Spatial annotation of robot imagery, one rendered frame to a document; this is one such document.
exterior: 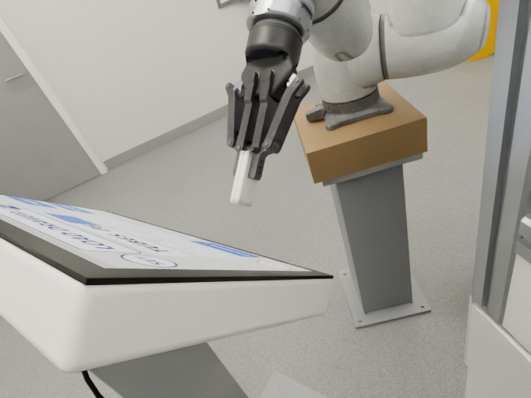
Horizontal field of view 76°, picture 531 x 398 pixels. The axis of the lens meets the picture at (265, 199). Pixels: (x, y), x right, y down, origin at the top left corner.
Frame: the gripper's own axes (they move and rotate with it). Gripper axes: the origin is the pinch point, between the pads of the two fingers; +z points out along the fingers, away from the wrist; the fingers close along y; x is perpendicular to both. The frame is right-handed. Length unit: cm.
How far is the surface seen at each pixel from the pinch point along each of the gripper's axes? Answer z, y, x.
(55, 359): 14.0, 11.6, -25.7
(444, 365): 40, 17, 105
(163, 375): 27.7, -5.6, -1.4
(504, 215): 0.9, 28.5, -2.9
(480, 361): 16.1, 28.1, 15.5
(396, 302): 25, -3, 113
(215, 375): 30.4, -5.6, 9.5
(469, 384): 21.0, 27.3, 22.7
